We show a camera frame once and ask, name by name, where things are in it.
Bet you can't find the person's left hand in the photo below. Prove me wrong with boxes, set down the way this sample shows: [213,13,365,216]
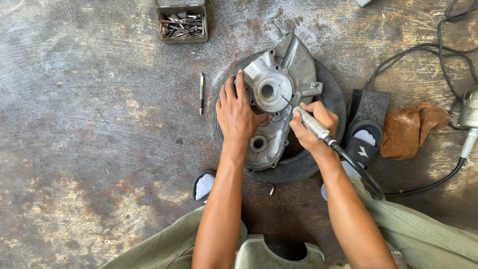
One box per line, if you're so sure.
[216,69,273,142]

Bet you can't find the person's right hand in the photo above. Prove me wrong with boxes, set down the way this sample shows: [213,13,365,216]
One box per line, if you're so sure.
[289,101,340,157]

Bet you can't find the silver rotary tool handpiece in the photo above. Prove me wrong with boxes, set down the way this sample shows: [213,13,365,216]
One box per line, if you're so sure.
[282,96,337,147]

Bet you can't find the grey aluminium engine cover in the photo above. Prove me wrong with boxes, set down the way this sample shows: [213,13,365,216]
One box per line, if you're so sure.
[233,32,324,173]

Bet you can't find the black rubber tyre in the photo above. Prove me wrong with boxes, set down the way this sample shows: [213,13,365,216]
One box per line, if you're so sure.
[211,50,347,185]

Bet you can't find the slim metal scriber pen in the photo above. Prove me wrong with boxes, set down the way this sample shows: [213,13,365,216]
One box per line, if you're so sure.
[199,72,205,117]

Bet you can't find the grey right sock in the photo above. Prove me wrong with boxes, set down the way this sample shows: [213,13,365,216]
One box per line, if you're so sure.
[320,129,377,201]

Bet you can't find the grey sock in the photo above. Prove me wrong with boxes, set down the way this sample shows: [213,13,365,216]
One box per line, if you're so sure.
[195,173,216,201]
[320,129,377,201]

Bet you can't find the black right sandal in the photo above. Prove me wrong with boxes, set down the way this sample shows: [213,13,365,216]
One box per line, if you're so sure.
[341,120,384,171]

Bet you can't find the black sandal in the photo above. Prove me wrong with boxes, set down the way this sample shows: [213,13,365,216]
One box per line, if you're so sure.
[341,120,384,171]
[191,170,217,207]

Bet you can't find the black foot pedal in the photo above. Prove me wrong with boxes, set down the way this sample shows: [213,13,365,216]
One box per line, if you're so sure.
[346,88,391,129]

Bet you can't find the black flexible drive shaft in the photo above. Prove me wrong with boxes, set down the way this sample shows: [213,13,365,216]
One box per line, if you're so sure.
[324,135,467,201]

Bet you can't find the grey left sock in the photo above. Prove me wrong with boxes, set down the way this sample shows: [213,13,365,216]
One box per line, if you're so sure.
[195,173,216,201]

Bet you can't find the black left sandal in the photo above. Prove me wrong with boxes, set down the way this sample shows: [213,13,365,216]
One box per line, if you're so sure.
[191,170,217,207]

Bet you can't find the brown crumpled cloth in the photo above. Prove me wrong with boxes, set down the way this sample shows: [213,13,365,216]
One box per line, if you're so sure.
[379,102,453,161]

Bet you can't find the grey plastic bit box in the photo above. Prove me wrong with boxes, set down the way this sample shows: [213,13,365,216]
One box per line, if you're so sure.
[155,0,209,45]

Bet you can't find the heap of metal grinding bits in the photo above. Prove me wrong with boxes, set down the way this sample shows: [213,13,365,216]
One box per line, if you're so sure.
[159,11,205,38]

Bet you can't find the pale green plastic stool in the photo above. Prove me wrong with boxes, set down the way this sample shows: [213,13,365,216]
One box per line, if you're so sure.
[234,234,326,269]

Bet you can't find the grey flex shaft motor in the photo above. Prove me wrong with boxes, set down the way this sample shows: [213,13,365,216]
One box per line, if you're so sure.
[457,87,478,160]

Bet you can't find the olive green trousers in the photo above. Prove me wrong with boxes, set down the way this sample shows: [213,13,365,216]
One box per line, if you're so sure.
[99,177,478,269]

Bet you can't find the black power cables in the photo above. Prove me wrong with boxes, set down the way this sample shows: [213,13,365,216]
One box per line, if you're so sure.
[363,0,478,131]

